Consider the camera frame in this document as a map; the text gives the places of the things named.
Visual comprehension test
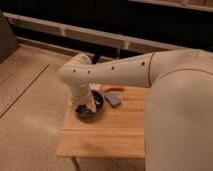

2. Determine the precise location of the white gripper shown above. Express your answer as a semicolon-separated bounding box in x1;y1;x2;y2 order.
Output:
71;87;96;114

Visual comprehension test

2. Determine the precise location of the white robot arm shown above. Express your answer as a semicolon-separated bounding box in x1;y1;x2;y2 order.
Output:
59;49;213;171

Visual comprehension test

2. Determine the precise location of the black ceramic bowl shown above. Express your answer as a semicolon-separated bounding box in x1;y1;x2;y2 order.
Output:
75;90;104;118

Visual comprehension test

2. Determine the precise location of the white snack packet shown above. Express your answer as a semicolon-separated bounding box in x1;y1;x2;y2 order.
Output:
90;84;101;91

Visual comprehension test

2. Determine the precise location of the blue sponge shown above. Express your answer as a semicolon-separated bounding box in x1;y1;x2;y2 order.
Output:
105;92;121;107

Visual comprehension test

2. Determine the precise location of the wooden table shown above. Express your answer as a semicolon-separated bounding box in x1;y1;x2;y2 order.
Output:
56;87;149;159

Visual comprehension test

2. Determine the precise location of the grey cabinet corner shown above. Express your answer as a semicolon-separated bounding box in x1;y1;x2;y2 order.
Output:
0;11;19;63

